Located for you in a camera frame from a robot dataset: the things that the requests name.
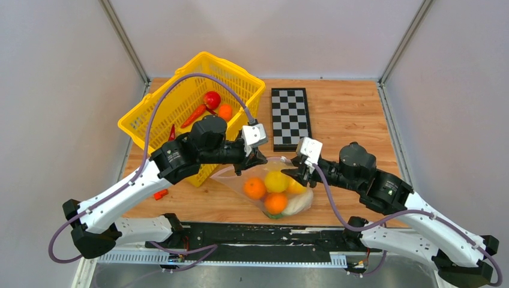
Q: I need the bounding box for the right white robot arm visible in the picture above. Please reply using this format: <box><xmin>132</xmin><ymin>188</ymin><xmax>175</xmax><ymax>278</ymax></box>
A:
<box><xmin>284</xmin><ymin>137</ymin><xmax>503</xmax><ymax>287</ymax></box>

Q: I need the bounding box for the orange tangerine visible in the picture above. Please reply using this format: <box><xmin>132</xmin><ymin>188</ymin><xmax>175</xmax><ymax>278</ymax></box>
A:
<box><xmin>242</xmin><ymin>177</ymin><xmax>267</xmax><ymax>200</ymax></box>
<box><xmin>218</xmin><ymin>104</ymin><xmax>233</xmax><ymax>122</ymax></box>
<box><xmin>264</xmin><ymin>193</ymin><xmax>288</xmax><ymax>215</ymax></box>

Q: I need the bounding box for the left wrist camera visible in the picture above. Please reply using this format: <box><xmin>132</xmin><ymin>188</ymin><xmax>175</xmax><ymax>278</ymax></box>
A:
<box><xmin>241</xmin><ymin>124</ymin><xmax>268</xmax><ymax>156</ymax></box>

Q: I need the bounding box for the black white checkerboard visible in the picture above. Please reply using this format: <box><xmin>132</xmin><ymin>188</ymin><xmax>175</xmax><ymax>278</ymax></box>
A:
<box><xmin>271</xmin><ymin>88</ymin><xmax>312</xmax><ymax>152</ymax></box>

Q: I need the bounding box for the white radish with leaves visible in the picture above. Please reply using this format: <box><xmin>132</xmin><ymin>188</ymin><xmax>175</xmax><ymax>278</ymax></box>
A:
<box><xmin>265</xmin><ymin>190</ymin><xmax>314</xmax><ymax>219</ymax></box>

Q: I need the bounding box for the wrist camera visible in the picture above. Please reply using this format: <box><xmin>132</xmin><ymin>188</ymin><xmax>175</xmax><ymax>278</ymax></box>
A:
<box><xmin>296</xmin><ymin>137</ymin><xmax>323</xmax><ymax>173</ymax></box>
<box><xmin>241</xmin><ymin>124</ymin><xmax>268</xmax><ymax>156</ymax></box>

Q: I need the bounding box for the yellow lemon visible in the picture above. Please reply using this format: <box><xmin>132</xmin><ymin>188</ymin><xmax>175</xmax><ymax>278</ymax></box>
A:
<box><xmin>264</xmin><ymin>171</ymin><xmax>290</xmax><ymax>193</ymax></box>

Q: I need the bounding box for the clear zip top bag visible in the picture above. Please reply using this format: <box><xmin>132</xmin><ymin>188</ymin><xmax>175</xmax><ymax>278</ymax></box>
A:
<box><xmin>211</xmin><ymin>157</ymin><xmax>314</xmax><ymax>219</ymax></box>

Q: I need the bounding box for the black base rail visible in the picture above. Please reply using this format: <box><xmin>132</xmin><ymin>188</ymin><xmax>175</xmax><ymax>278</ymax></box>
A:
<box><xmin>98</xmin><ymin>222</ymin><xmax>381</xmax><ymax>269</ymax></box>

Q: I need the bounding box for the small orange item on table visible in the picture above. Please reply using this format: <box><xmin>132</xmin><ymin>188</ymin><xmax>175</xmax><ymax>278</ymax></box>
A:
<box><xmin>153</xmin><ymin>189</ymin><xmax>169</xmax><ymax>200</ymax></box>

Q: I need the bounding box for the red chili pepper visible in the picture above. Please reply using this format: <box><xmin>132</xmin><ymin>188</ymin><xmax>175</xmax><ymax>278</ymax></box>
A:
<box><xmin>168</xmin><ymin>124</ymin><xmax>176</xmax><ymax>141</ymax></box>

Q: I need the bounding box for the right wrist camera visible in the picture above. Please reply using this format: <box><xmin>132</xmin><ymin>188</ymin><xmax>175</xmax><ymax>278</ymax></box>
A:
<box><xmin>296</xmin><ymin>137</ymin><xmax>323</xmax><ymax>173</ymax></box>

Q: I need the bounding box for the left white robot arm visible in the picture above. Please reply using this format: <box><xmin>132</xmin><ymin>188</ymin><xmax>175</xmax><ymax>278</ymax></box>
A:
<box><xmin>62</xmin><ymin>116</ymin><xmax>268</xmax><ymax>259</ymax></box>

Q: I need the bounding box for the yellow peach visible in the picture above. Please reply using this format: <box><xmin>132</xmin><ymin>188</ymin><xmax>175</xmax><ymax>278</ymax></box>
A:
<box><xmin>286</xmin><ymin>178</ymin><xmax>307</xmax><ymax>194</ymax></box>

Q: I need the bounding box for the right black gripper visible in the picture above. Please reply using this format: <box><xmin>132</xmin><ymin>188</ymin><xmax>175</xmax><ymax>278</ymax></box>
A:
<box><xmin>281</xmin><ymin>156</ymin><xmax>361</xmax><ymax>193</ymax></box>

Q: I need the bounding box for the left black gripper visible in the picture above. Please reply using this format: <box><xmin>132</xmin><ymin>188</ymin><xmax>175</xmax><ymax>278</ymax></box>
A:
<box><xmin>200</xmin><ymin>137</ymin><xmax>268</xmax><ymax>176</ymax></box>

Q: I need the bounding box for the yellow plastic basket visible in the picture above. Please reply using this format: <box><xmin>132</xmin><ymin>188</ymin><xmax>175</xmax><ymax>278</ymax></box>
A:
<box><xmin>118</xmin><ymin>52</ymin><xmax>265</xmax><ymax>186</ymax></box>

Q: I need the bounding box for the red apple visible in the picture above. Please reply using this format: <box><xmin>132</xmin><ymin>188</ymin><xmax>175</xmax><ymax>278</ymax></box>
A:
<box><xmin>203</xmin><ymin>91</ymin><xmax>221</xmax><ymax>110</ymax></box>

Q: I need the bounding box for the orange carrot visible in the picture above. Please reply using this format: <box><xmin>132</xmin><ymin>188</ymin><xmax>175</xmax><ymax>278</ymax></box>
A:
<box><xmin>181</xmin><ymin>104</ymin><xmax>207</xmax><ymax>128</ymax></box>

